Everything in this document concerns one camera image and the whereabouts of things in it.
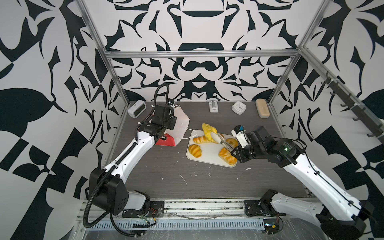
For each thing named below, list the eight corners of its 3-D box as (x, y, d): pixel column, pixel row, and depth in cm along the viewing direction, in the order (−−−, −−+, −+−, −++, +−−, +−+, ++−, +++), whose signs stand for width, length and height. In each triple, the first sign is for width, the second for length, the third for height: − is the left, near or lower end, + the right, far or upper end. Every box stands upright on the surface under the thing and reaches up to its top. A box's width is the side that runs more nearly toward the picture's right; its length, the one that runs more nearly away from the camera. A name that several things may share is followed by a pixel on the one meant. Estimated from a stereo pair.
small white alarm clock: (239, 116, 113) (240, 113, 110) (229, 108, 118) (230, 105, 115) (247, 109, 117) (248, 106, 114) (237, 102, 122) (238, 99, 119)
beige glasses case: (258, 117, 111) (259, 116, 110) (254, 99, 123) (255, 97, 122) (269, 118, 111) (271, 117, 109) (264, 100, 123) (265, 98, 121)
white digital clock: (129, 117, 112) (126, 111, 106) (140, 105, 119) (138, 98, 114) (136, 120, 110) (132, 113, 104) (146, 107, 118) (144, 101, 112)
